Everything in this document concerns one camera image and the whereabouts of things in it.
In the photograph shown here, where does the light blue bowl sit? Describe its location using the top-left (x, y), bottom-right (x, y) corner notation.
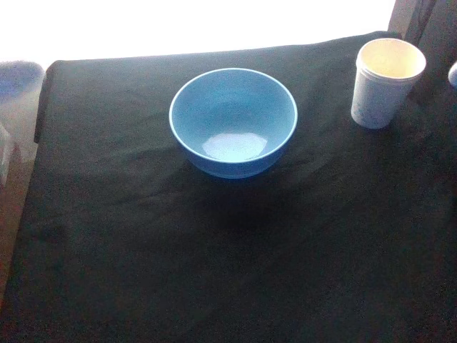
top-left (169, 67), bottom-right (298, 179)

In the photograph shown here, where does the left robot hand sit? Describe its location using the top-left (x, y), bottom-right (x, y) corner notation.
top-left (0, 60), bottom-right (46, 144)

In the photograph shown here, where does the black table cloth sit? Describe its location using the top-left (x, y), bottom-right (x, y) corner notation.
top-left (0, 31), bottom-right (457, 343)

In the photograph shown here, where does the white paper cup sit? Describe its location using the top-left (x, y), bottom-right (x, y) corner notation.
top-left (351, 38), bottom-right (427, 129)

